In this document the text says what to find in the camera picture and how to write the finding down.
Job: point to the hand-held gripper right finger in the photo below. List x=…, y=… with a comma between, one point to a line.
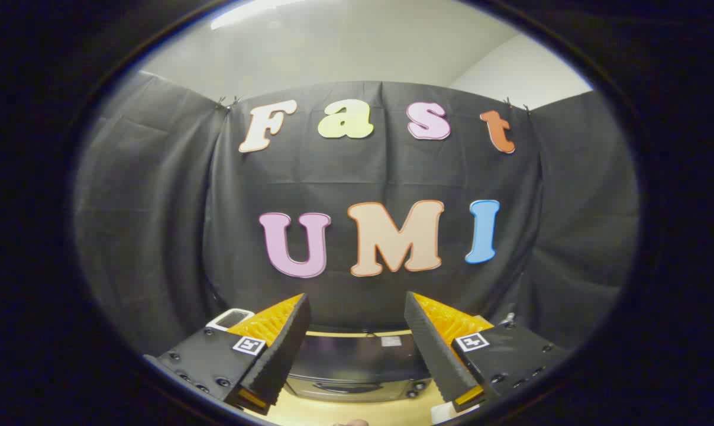
x=430, y=349

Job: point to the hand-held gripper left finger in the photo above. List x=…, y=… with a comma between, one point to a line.
x=283, y=349

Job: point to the black toaster oven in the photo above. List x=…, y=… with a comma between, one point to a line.
x=356, y=364

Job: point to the white pop-up toaster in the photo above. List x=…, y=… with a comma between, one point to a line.
x=229, y=318

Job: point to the black backdrop cloth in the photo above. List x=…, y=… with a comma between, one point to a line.
x=362, y=171

